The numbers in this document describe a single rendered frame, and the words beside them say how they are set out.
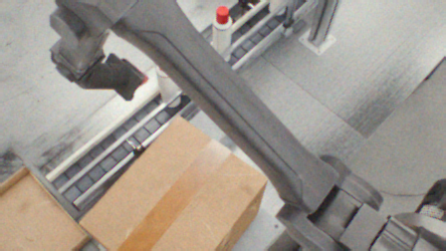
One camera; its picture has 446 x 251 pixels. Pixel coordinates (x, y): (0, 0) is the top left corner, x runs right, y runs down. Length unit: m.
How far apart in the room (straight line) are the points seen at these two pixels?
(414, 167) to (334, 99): 1.02
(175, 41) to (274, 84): 0.94
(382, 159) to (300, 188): 1.77
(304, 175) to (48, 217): 0.86
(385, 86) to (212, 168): 0.70
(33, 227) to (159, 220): 0.46
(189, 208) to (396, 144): 1.59
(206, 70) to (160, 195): 0.49
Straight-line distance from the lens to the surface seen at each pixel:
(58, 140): 1.35
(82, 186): 1.22
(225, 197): 0.91
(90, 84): 0.94
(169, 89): 1.18
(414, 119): 2.45
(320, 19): 1.40
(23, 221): 1.29
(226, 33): 1.23
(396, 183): 2.27
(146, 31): 0.45
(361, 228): 0.55
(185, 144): 0.95
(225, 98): 0.47
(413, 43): 1.58
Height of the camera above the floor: 1.99
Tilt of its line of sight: 63 degrees down
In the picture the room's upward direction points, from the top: 2 degrees clockwise
